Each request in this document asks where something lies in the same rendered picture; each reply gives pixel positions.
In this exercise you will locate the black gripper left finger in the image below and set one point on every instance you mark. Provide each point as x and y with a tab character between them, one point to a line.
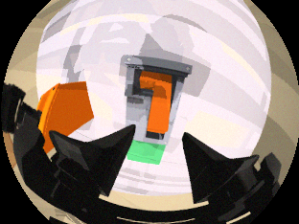
102	158

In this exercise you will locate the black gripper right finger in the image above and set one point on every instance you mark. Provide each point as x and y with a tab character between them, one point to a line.
208	169

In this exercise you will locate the orange l-shaped part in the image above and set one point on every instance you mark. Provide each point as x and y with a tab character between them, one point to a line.
162	97

